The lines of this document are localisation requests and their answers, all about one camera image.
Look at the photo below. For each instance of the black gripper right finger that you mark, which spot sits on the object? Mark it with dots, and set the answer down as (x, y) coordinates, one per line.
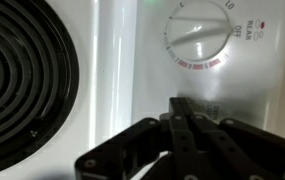
(242, 150)

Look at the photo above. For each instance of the white stove control knob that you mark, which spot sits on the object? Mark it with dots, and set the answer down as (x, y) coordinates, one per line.
(198, 33)

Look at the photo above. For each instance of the black coil stove burner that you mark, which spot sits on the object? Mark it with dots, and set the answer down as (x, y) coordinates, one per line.
(32, 66)

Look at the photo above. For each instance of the white electric stove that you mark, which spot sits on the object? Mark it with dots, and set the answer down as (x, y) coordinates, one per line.
(115, 66)

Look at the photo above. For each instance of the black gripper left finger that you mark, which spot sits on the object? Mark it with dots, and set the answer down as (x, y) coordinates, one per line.
(132, 143)

